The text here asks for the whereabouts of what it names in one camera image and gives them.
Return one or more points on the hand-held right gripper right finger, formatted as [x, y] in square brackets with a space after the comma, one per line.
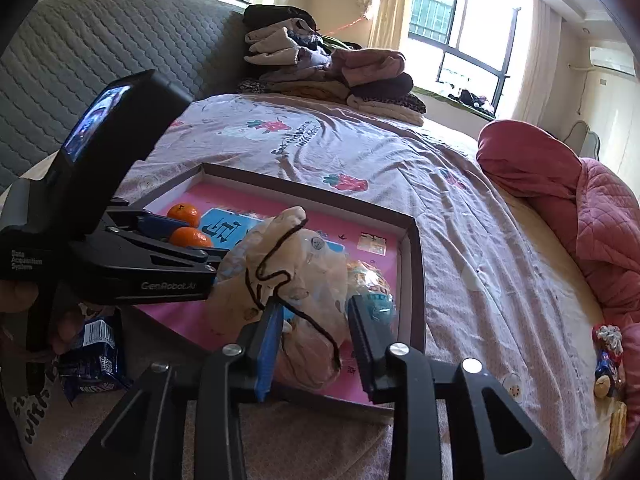
[357, 345]

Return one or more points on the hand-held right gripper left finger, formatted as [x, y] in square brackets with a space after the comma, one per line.
[267, 350]

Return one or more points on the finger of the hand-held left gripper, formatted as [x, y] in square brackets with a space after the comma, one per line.
[175, 252]
[150, 221]

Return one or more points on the tangerine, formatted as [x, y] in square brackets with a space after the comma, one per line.
[184, 214]
[189, 237]

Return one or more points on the grey cardboard box tray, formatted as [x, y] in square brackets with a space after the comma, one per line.
[412, 285]

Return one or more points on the person's left hand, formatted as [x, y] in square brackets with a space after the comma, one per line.
[70, 330]

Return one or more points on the grey quilted headboard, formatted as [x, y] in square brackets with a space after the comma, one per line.
[100, 50]

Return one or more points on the blue snack packet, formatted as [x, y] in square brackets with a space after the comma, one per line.
[95, 360]

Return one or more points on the strawberry printed bed sheet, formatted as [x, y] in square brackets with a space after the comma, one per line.
[400, 160]

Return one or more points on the pile of folded clothes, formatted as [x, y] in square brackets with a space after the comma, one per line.
[325, 75]

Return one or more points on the pink quilt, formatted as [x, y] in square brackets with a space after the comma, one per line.
[550, 185]

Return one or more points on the small plush toys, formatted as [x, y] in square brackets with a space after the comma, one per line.
[607, 360]

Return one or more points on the green windowsill mat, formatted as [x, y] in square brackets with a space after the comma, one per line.
[430, 95]

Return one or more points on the dark clothes on windowsill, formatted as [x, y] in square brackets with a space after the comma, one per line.
[472, 100]

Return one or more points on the yellow packet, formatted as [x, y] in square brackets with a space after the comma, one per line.
[617, 427]

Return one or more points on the cream curtain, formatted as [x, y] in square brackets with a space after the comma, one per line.
[535, 60]
[390, 5]

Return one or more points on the window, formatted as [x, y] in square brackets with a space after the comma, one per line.
[435, 15]

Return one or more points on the white air conditioner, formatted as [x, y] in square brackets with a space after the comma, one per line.
[612, 60]

